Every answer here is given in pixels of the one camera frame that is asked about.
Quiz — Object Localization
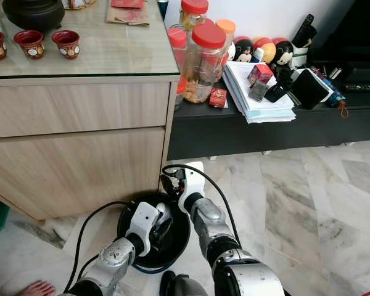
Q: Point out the black television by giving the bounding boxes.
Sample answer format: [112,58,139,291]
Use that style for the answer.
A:
[311,0,370,64]

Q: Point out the small grey box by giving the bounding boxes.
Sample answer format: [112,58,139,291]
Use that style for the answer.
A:
[248,80,271,102]

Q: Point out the dark blue tube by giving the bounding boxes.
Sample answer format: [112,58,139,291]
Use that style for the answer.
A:
[314,66,348,109]

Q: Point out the small jar red lid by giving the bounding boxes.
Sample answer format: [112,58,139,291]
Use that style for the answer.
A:
[169,27,189,93]

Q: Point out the orange lanyard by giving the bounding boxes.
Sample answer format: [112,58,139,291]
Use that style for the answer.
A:
[335,98,350,120]

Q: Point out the black white cartoon figure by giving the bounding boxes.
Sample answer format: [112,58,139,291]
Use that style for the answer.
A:
[232,35,255,63]

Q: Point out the large clear jar red lid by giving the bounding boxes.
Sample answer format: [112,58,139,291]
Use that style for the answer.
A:
[183,23,228,105]

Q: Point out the small red gift box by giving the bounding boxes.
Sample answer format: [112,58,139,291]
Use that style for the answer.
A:
[247,62,274,86]

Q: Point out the small ceramic figurine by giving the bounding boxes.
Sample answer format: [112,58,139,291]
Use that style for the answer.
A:
[64,0,95,10]

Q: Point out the brown paper envelope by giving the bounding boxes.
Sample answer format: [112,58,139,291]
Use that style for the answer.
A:
[105,0,151,27]

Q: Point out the robot black left leg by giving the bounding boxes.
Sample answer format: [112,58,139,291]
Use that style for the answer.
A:
[158,269,212,296]

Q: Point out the white paper stack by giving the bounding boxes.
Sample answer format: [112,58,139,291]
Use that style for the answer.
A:
[221,60,297,125]

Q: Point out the yellow filled jar red lid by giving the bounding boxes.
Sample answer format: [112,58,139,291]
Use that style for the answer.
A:
[178,0,210,32]

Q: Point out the wooden cabinet with glass top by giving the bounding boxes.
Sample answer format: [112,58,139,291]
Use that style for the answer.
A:
[0,0,181,222]

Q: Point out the black remote control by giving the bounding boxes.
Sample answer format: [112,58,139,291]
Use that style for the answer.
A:
[291,13,317,49]

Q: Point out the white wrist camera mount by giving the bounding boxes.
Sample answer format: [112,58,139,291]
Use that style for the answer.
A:
[178,162,206,211]
[126,201,162,255]

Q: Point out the black round pot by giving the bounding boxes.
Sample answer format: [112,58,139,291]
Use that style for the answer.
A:
[2,0,66,33]

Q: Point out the black low console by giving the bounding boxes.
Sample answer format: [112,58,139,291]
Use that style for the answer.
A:
[166,57,370,161]

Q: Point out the clear jar orange lid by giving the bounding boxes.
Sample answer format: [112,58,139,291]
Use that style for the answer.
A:
[215,18,237,41]

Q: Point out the white remote holder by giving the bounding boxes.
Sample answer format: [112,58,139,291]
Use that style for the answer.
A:
[289,45,310,68]

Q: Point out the small red gold packet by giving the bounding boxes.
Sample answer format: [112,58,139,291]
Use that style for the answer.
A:
[208,88,228,109]

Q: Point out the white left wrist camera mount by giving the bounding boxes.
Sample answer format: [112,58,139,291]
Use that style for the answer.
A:
[126,201,162,255]

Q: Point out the black red cartoon figure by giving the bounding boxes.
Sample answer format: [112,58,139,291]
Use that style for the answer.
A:
[271,38,295,69]

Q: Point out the yellow orange cartoon figure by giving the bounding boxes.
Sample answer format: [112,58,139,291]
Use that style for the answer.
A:
[252,36,277,65]

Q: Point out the person bare foot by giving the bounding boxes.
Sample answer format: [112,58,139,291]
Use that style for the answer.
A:
[18,280,57,296]

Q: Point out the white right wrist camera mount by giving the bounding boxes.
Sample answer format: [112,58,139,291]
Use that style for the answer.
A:
[178,162,206,211]

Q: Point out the red paper packet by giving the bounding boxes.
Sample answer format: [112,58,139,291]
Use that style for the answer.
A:
[110,0,145,9]

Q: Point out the black white pouch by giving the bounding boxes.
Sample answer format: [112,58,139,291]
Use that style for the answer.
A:
[290,67,334,111]

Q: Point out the black charger block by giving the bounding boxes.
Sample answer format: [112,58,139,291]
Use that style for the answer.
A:
[263,67,294,104]

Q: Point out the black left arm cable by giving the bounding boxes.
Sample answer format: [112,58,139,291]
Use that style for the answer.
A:
[64,200,131,294]

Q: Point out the black rubbish bin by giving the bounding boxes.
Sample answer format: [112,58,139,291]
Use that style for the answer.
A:
[117,192,191,274]

